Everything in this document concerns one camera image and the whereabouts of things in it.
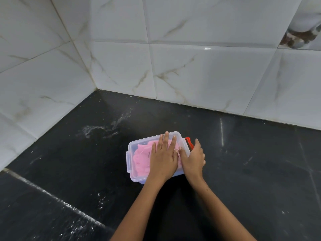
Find person's right hand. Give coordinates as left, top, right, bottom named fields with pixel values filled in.
left=179, top=139, right=206, bottom=182

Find person's left hand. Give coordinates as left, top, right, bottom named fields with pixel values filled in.
left=147, top=131, right=179, bottom=180

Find clear plastic container lid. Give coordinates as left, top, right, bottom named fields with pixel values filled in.
left=126, top=131, right=191, bottom=183

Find clear plastic container box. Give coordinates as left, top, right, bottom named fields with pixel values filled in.
left=127, top=171, right=185, bottom=185

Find person's right forearm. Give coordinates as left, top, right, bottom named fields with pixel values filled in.
left=185, top=177, right=258, bottom=241

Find person's left forearm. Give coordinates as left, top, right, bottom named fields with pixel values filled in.
left=110, top=176, right=174, bottom=241

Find pink cloth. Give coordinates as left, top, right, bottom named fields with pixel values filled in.
left=133, top=140, right=182, bottom=176

